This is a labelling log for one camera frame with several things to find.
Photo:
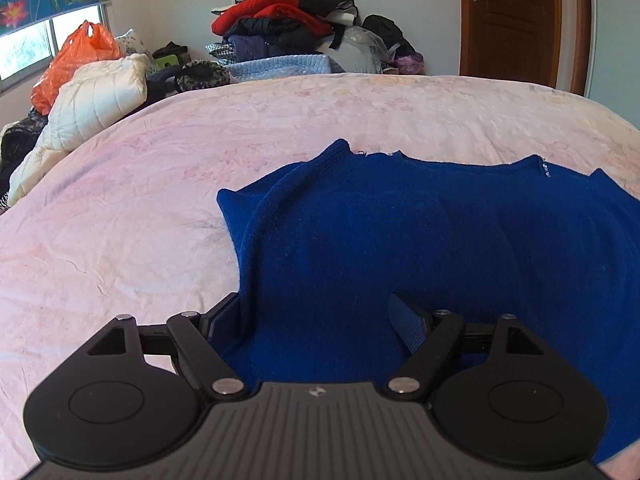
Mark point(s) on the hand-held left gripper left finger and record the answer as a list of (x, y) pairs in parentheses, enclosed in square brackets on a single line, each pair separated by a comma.
[(224, 322)]

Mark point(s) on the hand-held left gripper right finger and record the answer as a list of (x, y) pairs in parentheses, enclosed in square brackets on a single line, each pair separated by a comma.
[(410, 325)]

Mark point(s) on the blue knit sweater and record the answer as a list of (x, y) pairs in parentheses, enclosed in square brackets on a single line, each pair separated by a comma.
[(420, 240)]

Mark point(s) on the black clothes heap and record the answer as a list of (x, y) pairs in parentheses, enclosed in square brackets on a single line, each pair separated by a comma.
[(20, 145)]

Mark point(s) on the pile of mixed clothes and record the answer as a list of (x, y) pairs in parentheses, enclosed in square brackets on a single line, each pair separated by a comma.
[(280, 15)]

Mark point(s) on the pink blanket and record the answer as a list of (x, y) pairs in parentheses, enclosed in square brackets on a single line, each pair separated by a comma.
[(150, 170)]

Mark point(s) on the dark furry garment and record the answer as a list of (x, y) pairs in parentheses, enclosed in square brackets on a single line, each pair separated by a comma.
[(202, 75)]

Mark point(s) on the white puffer jacket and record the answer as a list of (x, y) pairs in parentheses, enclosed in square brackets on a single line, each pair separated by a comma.
[(95, 105)]

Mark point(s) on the purple plastic bag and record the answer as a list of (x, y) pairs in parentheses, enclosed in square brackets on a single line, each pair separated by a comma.
[(410, 63)]

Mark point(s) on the light blue knit garment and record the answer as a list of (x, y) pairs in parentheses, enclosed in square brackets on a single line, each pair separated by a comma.
[(285, 66)]

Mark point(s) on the green and black bag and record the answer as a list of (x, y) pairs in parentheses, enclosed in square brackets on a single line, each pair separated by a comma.
[(170, 57)]

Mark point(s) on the clear plastic bag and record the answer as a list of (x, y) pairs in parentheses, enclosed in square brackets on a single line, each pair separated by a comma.
[(362, 50)]

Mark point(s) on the floral pillow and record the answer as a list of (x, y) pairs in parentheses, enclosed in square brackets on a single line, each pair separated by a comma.
[(132, 42)]

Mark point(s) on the orange plastic bag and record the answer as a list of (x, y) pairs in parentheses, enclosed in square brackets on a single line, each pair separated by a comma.
[(75, 65)]

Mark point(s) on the wooden door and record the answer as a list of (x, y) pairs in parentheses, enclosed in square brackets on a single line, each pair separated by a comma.
[(520, 20)]

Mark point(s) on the window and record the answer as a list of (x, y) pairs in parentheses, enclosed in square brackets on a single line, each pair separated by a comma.
[(30, 45)]

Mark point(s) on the white cabinet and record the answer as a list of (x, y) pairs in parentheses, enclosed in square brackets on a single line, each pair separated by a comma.
[(615, 35)]

